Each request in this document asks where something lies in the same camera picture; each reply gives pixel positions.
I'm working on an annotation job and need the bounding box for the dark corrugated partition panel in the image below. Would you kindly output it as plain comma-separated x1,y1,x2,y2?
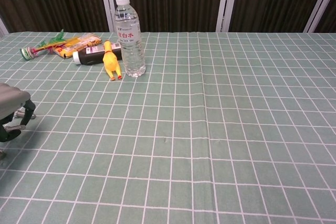
313,0,336,34
109,0,226,33
0,0,110,34
228,0,332,33

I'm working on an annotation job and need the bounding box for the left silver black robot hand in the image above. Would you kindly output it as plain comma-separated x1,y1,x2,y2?
0,82,36,143

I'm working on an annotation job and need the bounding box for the dark brown white-capped bottle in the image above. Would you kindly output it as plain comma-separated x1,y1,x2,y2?
72,42,123,66

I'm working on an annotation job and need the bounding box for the yellow rubber chicken toy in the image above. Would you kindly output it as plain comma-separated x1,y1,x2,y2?
102,39,123,81

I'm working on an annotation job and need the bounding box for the clear plastic water bottle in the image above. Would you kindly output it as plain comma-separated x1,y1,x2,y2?
113,0,146,78

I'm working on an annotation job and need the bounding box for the green checked tablecloth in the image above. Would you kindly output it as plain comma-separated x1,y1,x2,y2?
0,31,336,224

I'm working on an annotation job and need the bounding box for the yellow snack packet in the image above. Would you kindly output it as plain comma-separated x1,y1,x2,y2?
52,32,102,59

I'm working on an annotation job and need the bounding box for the green feather shuttlecock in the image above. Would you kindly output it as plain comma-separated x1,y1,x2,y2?
20,29,66,61

